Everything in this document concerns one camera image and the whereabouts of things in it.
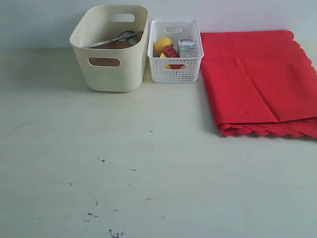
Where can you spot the yellow cheese wedge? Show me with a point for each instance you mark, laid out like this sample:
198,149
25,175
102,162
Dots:
168,66

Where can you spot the red sausage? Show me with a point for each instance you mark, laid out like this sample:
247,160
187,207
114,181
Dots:
170,52

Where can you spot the yellow lemon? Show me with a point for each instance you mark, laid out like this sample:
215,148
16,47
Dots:
161,43

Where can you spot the blue white milk carton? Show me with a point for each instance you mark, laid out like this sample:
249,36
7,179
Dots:
187,49

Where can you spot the stainless steel cup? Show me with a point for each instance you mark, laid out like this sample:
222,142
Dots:
132,39

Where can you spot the brown clay plate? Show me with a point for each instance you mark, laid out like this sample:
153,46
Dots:
111,45

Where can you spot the metal table knife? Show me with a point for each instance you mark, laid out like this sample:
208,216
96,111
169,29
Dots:
109,41

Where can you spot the red tablecloth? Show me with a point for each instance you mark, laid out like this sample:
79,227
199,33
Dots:
260,82

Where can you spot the white perforated plastic basket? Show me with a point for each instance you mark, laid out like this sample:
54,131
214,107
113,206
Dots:
175,30

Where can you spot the cream plastic tub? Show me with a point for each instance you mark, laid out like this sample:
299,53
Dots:
111,70

